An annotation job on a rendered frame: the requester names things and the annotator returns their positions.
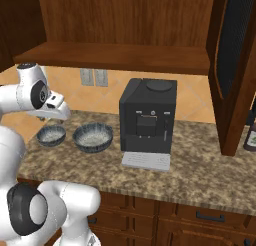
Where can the large grey speckled bowl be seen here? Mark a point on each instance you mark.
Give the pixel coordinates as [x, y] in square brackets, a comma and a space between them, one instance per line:
[92, 138]

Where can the dark bottle with label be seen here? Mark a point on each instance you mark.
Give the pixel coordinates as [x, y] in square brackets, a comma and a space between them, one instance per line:
[250, 136]

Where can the grey wall outlet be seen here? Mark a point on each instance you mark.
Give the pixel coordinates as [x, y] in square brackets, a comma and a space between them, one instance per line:
[101, 78]
[87, 77]

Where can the wooden cabinet door, dark panel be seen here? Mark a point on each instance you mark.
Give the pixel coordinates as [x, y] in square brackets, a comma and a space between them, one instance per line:
[233, 56]

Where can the wooden base cabinet door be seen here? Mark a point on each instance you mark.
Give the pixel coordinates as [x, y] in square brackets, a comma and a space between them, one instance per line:
[126, 230]
[200, 236]

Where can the black coffee machine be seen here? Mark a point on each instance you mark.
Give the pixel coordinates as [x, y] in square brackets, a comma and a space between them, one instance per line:
[146, 100]

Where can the plain wooden cabinet door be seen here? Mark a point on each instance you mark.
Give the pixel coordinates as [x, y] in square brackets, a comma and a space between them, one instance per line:
[20, 26]

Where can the small grey speckled bowl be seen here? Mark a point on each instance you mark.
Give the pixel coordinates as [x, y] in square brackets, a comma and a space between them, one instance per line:
[51, 136]

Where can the open wooden wall cabinet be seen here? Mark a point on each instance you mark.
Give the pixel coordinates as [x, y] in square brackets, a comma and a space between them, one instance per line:
[126, 26]

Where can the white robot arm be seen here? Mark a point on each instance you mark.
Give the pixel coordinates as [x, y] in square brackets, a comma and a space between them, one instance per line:
[13, 150]

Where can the wooden drawer front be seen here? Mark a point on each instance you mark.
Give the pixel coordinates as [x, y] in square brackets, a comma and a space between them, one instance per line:
[130, 203]
[186, 216]

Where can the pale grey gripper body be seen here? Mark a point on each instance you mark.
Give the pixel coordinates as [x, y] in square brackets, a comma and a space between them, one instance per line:
[53, 112]

